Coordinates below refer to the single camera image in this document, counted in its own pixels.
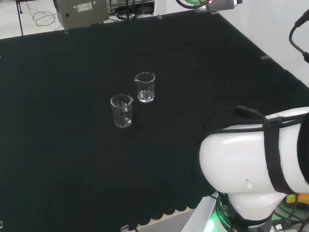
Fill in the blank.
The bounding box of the clear glass beaker with liquid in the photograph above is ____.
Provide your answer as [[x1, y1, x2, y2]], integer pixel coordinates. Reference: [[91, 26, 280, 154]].
[[134, 72, 155, 103]]

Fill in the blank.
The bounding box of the black bench cloth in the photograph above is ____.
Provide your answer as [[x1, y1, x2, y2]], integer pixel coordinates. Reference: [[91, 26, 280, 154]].
[[0, 11, 309, 232]]

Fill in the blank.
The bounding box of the empty clear glass beaker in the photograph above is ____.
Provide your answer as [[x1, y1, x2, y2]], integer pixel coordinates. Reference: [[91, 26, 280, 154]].
[[110, 94, 134, 128]]

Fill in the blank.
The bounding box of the black tripod leg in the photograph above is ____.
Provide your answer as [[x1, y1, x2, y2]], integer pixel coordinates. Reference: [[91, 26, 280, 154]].
[[15, 0, 24, 36]]

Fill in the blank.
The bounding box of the thin black floor cable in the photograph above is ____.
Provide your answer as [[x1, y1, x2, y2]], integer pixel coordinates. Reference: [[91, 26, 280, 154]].
[[23, 0, 59, 27]]

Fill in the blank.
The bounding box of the grey metal box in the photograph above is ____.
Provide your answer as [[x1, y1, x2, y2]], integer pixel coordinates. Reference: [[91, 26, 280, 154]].
[[53, 0, 110, 29]]

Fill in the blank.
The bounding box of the thick black cable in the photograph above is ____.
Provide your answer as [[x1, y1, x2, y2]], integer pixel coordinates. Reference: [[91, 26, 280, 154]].
[[289, 9, 309, 64]]

